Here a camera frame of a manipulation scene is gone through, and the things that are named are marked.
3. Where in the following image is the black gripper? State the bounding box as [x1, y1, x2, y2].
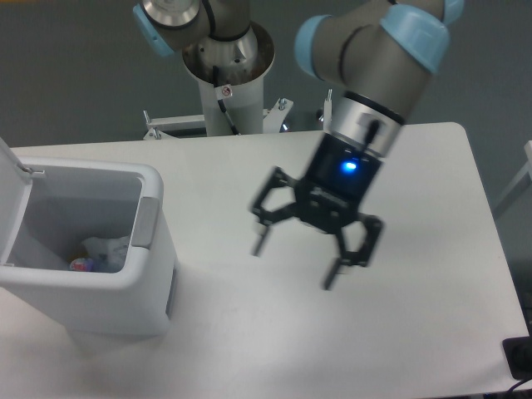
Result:
[249, 132, 384, 291]

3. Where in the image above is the white plastic wrapper bag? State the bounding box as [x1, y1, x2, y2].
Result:
[81, 236, 131, 273]

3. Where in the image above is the clear plastic water bottle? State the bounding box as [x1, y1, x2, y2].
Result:
[68, 254, 121, 273]

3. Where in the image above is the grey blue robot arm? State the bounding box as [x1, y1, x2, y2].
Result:
[133, 1, 464, 289]

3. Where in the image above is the white trash can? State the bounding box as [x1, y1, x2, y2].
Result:
[1, 157, 178, 335]

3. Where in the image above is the white trash can lid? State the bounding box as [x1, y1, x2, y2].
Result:
[1, 140, 45, 265]

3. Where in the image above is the white furniture leg right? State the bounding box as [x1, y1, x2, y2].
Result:
[492, 140, 531, 219]

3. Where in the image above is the black device at table edge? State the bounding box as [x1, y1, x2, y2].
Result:
[502, 336, 531, 380]

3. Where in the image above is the white metal base frame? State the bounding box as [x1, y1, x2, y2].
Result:
[143, 88, 333, 140]

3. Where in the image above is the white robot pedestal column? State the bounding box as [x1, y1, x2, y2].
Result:
[182, 22, 274, 136]

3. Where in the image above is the black pedestal cable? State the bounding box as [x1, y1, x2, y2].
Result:
[212, 65, 241, 136]

